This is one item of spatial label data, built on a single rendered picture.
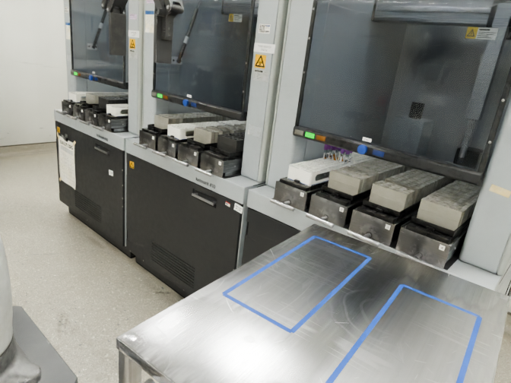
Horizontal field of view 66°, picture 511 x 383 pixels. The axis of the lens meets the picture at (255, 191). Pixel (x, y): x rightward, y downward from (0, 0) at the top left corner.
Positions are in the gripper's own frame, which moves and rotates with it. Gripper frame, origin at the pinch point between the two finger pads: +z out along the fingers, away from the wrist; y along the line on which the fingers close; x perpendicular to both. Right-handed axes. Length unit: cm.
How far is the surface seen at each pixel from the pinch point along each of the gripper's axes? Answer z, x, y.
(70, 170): 82, 66, -181
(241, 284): 38.0, 7.9, 22.0
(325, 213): 44, 66, 5
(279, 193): 43, 66, -14
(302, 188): 39, 67, -6
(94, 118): 42, 66, -147
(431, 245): 41, 66, 38
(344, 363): 38, 5, 45
